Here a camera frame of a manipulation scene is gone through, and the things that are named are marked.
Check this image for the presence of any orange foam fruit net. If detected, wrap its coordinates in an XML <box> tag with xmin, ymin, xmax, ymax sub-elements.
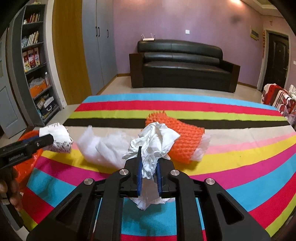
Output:
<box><xmin>145</xmin><ymin>111</ymin><xmax>205</xmax><ymax>164</ymax></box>

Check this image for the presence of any white wifi router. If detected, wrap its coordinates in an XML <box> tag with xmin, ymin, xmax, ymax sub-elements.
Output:
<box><xmin>141</xmin><ymin>34</ymin><xmax>155</xmax><ymax>42</ymax></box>

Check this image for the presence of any wall electrical box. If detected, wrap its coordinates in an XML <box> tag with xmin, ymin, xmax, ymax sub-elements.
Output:
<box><xmin>250</xmin><ymin>26</ymin><xmax>259</xmax><ymax>41</ymax></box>

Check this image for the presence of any yellow wooden panel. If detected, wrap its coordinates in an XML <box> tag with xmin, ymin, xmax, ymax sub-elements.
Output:
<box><xmin>52</xmin><ymin>1</ymin><xmax>91</xmax><ymax>105</ymax></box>

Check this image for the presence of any crushed white paper cup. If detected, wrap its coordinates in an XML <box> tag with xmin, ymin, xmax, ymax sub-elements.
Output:
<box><xmin>39</xmin><ymin>123</ymin><xmax>73</xmax><ymax>153</ymax></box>

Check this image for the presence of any grey wardrobe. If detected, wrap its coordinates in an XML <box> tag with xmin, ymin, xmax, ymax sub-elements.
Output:
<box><xmin>82</xmin><ymin>0</ymin><xmax>117</xmax><ymax>95</ymax></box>

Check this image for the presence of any striped colourful tablecloth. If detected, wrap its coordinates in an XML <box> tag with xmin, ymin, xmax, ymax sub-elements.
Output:
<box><xmin>21</xmin><ymin>93</ymin><xmax>295</xmax><ymax>240</ymax></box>

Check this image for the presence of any red white patterned blanket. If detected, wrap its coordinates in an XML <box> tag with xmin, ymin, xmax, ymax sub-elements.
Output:
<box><xmin>261</xmin><ymin>83</ymin><xmax>295</xmax><ymax>128</ymax></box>

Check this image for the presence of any grey bookshelf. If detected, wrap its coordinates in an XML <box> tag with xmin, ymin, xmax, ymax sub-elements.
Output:
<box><xmin>7</xmin><ymin>3</ymin><xmax>61</xmax><ymax>127</ymax></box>

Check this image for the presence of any white paper towel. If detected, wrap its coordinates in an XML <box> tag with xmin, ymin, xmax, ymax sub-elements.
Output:
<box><xmin>122</xmin><ymin>122</ymin><xmax>180</xmax><ymax>210</ymax></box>

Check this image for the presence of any dark brown door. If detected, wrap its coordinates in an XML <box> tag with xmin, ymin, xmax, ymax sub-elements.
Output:
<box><xmin>262</xmin><ymin>33</ymin><xmax>289</xmax><ymax>89</ymax></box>

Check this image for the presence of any grey panel door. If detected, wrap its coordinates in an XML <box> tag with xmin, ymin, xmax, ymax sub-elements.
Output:
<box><xmin>0</xmin><ymin>30</ymin><xmax>27</xmax><ymax>138</ymax></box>

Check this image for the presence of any white foam sheet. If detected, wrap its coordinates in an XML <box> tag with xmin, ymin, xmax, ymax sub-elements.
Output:
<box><xmin>77</xmin><ymin>126</ymin><xmax>133</xmax><ymax>170</ymax></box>

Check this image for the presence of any person's left hand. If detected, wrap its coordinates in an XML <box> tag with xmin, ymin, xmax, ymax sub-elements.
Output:
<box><xmin>1</xmin><ymin>167</ymin><xmax>23</xmax><ymax>211</ymax></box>

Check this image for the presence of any crumpled white tissue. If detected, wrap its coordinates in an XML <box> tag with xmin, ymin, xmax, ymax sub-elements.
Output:
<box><xmin>190</xmin><ymin>133</ymin><xmax>211</xmax><ymax>162</ymax></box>

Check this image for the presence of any black leather sofa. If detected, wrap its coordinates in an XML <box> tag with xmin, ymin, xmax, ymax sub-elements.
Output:
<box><xmin>129</xmin><ymin>39</ymin><xmax>240</xmax><ymax>93</ymax></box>

